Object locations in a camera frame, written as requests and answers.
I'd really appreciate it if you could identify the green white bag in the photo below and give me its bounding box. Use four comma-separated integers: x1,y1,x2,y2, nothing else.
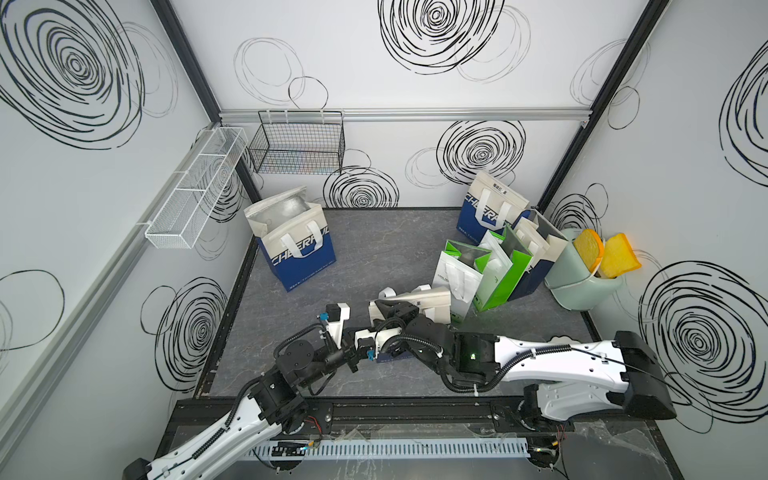
473,225,533,312
431,240,492,323

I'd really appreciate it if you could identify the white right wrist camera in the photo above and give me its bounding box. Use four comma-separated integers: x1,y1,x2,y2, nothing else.
354,327,401,363

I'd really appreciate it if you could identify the blue beige bag first row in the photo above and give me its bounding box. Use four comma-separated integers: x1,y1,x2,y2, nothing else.
244,186,336,291

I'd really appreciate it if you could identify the aluminium wall rail left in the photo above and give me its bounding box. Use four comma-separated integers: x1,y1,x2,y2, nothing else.
1,151,190,463

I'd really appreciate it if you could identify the blue beige takeout bag front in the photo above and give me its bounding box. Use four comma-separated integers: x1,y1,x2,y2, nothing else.
509,209,568,301

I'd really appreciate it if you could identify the blue beige bag back row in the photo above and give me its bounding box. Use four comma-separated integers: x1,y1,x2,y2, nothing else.
457,171,530,245

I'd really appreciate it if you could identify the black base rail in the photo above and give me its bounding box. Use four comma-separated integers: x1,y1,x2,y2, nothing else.
167,395,652,436

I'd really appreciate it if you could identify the white wire shelf basket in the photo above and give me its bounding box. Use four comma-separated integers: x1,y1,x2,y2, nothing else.
145,126,247,249

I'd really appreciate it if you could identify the aluminium wall rail back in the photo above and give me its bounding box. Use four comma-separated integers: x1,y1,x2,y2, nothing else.
219,107,592,124

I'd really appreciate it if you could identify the black wire basket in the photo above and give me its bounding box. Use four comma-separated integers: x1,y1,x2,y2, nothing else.
248,110,345,175

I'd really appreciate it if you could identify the grey slotted cable duct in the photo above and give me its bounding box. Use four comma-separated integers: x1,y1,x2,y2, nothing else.
244,438,530,463

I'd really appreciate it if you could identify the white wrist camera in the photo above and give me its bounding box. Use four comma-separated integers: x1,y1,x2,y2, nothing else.
354,327,401,363
318,303,351,350

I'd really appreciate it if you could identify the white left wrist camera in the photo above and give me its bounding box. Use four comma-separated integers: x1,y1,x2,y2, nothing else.
318,303,351,350

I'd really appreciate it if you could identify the aluminium wall rail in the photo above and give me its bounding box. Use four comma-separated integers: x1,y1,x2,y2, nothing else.
1,151,190,463
219,107,592,124

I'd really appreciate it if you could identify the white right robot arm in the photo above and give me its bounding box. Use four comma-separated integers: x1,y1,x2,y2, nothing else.
369,300,677,421

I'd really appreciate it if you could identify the black corner frame post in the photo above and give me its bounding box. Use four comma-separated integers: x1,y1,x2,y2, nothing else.
538,0,670,211
150,0,262,203

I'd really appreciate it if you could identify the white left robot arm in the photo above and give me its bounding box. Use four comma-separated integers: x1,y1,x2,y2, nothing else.
122,321,377,479

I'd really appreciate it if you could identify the black corner frame post right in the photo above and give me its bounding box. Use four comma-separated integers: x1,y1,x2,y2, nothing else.
538,0,670,211

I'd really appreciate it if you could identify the black corner frame post left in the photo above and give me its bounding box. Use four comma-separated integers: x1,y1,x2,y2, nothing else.
150,0,262,203

